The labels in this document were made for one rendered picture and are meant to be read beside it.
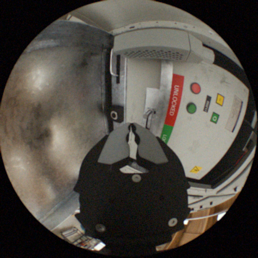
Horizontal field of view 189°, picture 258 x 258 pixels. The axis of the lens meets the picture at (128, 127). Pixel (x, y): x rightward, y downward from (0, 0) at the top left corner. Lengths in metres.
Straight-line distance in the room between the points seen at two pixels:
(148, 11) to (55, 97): 0.35
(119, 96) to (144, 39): 0.21
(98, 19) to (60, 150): 0.45
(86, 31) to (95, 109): 0.26
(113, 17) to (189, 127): 0.44
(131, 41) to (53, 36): 0.20
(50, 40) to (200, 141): 0.52
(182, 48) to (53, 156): 0.37
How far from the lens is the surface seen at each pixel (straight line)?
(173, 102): 0.24
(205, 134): 0.31
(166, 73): 0.21
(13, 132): 0.25
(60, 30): 0.25
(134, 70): 0.27
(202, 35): 0.29
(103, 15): 0.36
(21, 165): 0.29
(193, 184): 0.57
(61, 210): 0.50
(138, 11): 0.32
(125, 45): 0.18
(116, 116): 0.28
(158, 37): 0.16
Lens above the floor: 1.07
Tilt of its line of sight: 24 degrees down
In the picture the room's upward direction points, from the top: 108 degrees clockwise
